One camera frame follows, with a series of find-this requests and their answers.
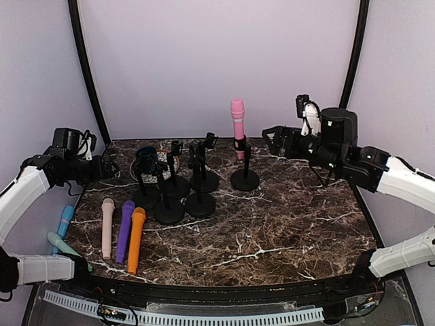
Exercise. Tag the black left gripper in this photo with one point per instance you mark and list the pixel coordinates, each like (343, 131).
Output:
(107, 173)

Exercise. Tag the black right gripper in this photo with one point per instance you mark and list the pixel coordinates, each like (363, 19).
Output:
(282, 132)

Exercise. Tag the beige microphone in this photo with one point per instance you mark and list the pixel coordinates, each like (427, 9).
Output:
(108, 208)

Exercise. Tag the purple microphone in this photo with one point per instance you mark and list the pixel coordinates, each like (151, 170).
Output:
(125, 229)

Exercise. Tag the pink microphone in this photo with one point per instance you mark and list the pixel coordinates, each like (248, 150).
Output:
(237, 109)

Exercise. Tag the black stand of green microphone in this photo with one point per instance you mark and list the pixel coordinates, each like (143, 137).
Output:
(146, 197)

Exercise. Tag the black stand of pink microphone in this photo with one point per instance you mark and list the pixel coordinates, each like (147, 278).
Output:
(244, 179)

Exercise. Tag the orange microphone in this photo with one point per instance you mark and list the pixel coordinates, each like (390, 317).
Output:
(138, 219)

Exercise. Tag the blue microphone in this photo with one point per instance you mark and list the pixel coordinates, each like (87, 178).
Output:
(65, 220)

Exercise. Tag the black stand of blue microphone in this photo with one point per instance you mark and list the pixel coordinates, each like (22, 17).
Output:
(177, 187)

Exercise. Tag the black stand of purple microphone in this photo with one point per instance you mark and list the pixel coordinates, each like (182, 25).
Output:
(169, 211)

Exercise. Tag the black stand of beige microphone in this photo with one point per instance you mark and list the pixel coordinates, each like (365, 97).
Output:
(209, 180)

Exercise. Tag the green microphone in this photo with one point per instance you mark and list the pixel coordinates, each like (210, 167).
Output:
(64, 250)

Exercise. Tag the black stand of orange microphone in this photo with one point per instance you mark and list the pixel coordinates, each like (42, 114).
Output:
(198, 205)

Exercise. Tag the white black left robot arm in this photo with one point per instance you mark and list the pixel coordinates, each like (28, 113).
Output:
(69, 158)

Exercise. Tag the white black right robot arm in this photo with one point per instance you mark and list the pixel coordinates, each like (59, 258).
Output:
(329, 139)

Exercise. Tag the dark blue mug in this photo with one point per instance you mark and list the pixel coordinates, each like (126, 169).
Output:
(146, 159)

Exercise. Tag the floral patterned saucer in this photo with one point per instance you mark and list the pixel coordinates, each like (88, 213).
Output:
(162, 156)

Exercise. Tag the black left corner post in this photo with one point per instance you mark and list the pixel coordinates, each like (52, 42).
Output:
(82, 55)

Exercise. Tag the black corner post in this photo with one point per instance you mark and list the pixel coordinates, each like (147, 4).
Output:
(355, 53)
(82, 55)

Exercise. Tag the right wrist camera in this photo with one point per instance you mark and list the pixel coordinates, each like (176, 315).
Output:
(301, 101)

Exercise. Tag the black right corner post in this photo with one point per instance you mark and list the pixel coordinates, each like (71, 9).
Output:
(355, 53)

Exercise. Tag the black front rail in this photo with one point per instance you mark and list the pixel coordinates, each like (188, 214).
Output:
(328, 292)

